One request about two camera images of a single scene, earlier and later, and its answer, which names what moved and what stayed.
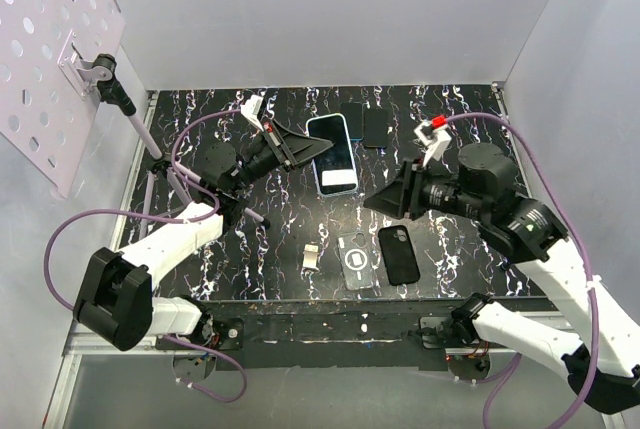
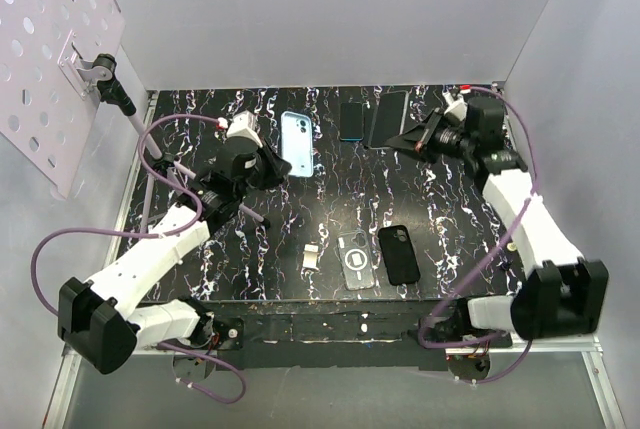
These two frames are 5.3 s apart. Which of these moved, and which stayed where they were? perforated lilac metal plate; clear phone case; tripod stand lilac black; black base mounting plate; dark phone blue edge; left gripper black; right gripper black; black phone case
Moved: right gripper black; left gripper black
Stayed: perforated lilac metal plate; black base mounting plate; dark phone blue edge; tripod stand lilac black; clear phone case; black phone case
